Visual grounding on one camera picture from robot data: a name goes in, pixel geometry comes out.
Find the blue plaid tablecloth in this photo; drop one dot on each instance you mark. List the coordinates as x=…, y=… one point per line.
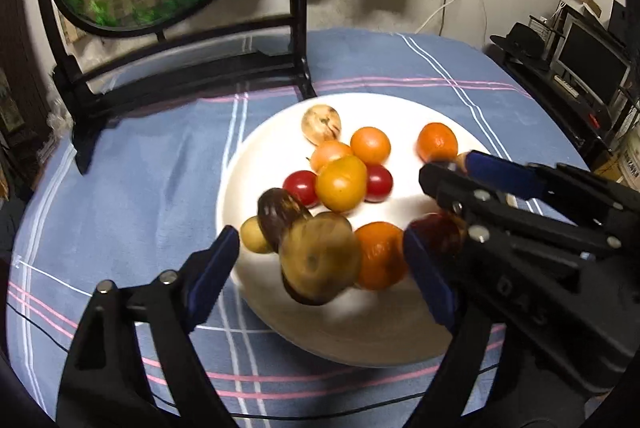
x=150, y=157

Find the pale longan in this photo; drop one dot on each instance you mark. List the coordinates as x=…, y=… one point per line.
x=321, y=123

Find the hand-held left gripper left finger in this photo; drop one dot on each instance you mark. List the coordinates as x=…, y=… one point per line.
x=215, y=273

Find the black equipment rack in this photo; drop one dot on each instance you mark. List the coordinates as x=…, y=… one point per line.
x=565, y=107

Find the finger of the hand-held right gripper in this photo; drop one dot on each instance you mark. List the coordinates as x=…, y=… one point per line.
x=500, y=213
x=505, y=175

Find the white bucket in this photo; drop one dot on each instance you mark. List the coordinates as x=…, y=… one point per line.
x=631, y=157

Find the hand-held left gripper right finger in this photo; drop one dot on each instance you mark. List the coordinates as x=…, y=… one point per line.
x=430, y=278

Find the mandarin orange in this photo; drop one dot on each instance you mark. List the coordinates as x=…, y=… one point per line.
x=437, y=141
x=381, y=255

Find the dark brown elongated fruit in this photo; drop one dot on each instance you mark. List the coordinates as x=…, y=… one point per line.
x=275, y=213

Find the red plum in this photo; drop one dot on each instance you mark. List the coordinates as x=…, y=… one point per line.
x=440, y=233

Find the yellow-orange kumquat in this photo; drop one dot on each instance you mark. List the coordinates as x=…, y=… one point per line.
x=341, y=183

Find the smooth orange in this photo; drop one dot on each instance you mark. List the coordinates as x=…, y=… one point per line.
x=327, y=152
x=370, y=143

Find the greenish longan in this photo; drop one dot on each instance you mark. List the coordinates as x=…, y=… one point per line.
x=254, y=235

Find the black hat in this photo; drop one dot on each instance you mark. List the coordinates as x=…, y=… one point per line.
x=520, y=40

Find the brown spotted fruit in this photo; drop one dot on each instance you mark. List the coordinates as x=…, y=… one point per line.
x=320, y=258

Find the white oval plate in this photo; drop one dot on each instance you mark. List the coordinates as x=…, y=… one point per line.
x=270, y=147

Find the round goldfish screen black stand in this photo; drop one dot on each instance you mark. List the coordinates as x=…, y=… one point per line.
x=295, y=32

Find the computer monitor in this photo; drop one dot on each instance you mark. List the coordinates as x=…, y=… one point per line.
x=590, y=57

